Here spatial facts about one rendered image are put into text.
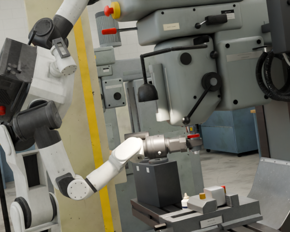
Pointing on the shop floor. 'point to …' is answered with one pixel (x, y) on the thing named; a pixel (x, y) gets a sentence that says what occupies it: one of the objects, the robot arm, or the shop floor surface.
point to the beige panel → (82, 129)
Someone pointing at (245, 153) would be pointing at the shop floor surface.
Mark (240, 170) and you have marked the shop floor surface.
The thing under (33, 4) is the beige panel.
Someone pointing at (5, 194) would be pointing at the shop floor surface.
